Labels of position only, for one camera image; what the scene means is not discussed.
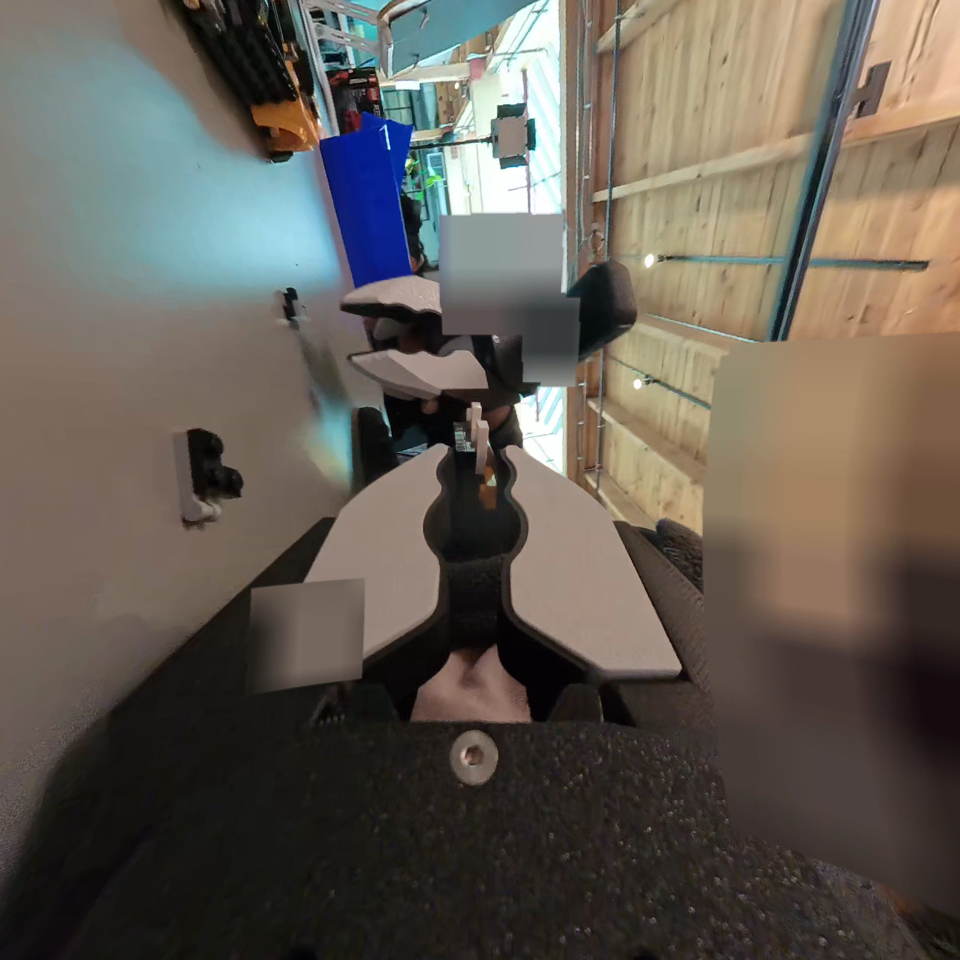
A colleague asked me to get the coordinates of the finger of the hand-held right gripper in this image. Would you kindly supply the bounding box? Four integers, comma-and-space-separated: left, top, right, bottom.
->
348, 349, 489, 400
341, 276, 444, 320

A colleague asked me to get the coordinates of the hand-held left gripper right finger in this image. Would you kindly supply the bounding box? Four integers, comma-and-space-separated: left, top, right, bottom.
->
501, 446, 682, 684

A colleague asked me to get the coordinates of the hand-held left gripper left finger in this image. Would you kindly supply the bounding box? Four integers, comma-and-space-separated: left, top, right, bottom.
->
306, 444, 455, 665

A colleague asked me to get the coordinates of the small lego subassembly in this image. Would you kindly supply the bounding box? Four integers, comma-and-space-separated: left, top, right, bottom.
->
452, 401, 498, 511

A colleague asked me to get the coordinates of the blue plastic storage bin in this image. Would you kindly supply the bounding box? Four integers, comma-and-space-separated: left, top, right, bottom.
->
318, 112, 415, 290

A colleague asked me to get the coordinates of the black angled lego piece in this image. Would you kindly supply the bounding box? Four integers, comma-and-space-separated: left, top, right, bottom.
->
172, 427, 245, 526

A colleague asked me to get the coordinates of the dark lego box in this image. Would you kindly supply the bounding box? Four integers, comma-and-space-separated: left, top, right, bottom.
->
326, 66, 384, 135

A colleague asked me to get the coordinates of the orange black lego car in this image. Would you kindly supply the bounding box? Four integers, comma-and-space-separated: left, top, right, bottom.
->
180, 0, 324, 162

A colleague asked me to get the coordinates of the beige sweatshirt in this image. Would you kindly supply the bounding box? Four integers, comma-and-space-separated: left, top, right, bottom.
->
412, 645, 534, 725

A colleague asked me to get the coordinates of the studio light on stand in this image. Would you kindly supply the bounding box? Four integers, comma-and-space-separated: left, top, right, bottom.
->
412, 103, 538, 170

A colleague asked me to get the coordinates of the grey divider panel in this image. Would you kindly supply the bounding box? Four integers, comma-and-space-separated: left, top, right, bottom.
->
378, 0, 519, 76

